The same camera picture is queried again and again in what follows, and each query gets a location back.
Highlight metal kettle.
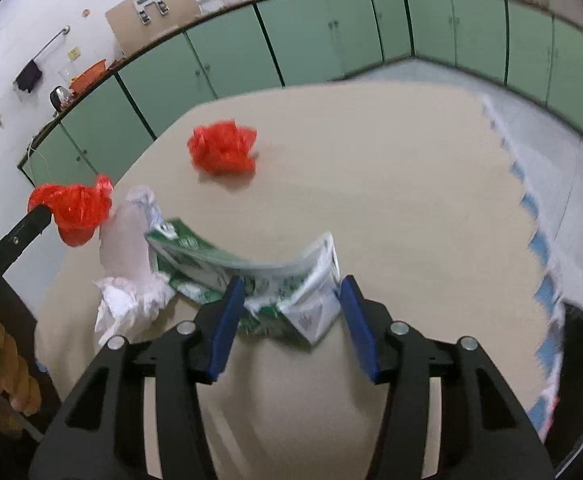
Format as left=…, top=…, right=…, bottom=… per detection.
left=49, top=86, right=75, bottom=113

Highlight green white milk carton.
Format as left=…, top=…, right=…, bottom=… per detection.
left=146, top=219, right=341, bottom=346

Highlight small red plastic bag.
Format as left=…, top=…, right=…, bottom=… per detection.
left=187, top=120, right=258, bottom=176

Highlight black cloth on rail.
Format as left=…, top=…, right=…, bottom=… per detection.
left=14, top=60, right=43, bottom=93

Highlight person's left hand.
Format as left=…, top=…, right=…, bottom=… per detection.
left=0, top=322, right=42, bottom=438

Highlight orange plastic basin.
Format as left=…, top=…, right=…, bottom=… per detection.
left=70, top=60, right=107, bottom=96

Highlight crumpled white tissue paper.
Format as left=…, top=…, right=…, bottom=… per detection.
left=94, top=185, right=174, bottom=346

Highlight green lower kitchen cabinets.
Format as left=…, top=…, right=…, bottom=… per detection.
left=18, top=0, right=583, bottom=185

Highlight wall towel rail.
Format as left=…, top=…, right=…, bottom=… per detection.
left=32, top=25, right=71, bottom=61

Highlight brown cardboard box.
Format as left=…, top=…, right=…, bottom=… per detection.
left=106, top=0, right=200, bottom=58

